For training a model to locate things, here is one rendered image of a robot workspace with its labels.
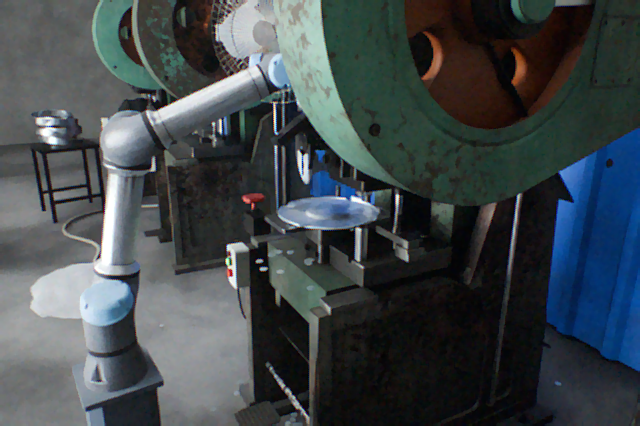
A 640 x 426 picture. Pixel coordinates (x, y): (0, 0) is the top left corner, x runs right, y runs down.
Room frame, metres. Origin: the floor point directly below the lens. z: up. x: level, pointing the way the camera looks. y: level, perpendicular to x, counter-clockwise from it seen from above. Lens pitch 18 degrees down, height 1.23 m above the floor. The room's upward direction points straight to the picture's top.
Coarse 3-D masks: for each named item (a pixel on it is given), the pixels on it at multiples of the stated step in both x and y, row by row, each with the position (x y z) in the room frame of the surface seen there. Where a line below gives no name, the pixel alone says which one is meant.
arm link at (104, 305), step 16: (96, 288) 1.08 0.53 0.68; (112, 288) 1.08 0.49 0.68; (128, 288) 1.09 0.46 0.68; (80, 304) 1.03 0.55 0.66; (96, 304) 1.02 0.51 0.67; (112, 304) 1.03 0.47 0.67; (128, 304) 1.06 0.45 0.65; (96, 320) 1.01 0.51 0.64; (112, 320) 1.02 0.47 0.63; (128, 320) 1.05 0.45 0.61; (96, 336) 1.01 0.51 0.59; (112, 336) 1.01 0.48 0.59; (128, 336) 1.04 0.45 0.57
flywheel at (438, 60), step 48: (432, 0) 1.01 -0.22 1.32; (480, 0) 0.97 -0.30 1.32; (528, 0) 0.94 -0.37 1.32; (576, 0) 1.13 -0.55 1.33; (480, 48) 1.08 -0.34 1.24; (528, 48) 1.14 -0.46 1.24; (576, 48) 1.18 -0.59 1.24; (432, 96) 1.02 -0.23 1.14; (480, 96) 1.08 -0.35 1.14; (528, 96) 1.15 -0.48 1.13
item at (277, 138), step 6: (300, 114) 1.34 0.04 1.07; (294, 120) 1.33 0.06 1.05; (300, 120) 1.30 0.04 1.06; (306, 120) 1.31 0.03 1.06; (288, 126) 1.31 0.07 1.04; (294, 126) 1.29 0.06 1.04; (300, 126) 1.30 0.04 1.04; (306, 126) 1.31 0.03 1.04; (282, 132) 1.29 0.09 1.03; (288, 132) 1.28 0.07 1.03; (294, 132) 1.29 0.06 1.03; (276, 138) 1.27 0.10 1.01; (282, 138) 1.27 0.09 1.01; (288, 138) 1.28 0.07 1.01; (276, 144) 1.28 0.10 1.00; (282, 144) 1.27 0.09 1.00
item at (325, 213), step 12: (288, 204) 1.44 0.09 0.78; (300, 204) 1.44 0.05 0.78; (312, 204) 1.44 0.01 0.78; (324, 204) 1.44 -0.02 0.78; (336, 204) 1.44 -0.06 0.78; (348, 204) 1.44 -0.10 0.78; (360, 204) 1.44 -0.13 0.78; (288, 216) 1.33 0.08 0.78; (300, 216) 1.33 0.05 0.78; (312, 216) 1.32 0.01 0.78; (324, 216) 1.31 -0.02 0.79; (336, 216) 1.31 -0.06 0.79; (348, 216) 1.33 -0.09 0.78; (360, 216) 1.33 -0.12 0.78; (372, 216) 1.33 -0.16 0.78; (312, 228) 1.23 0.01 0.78; (324, 228) 1.22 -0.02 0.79; (336, 228) 1.22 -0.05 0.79; (348, 228) 1.23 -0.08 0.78
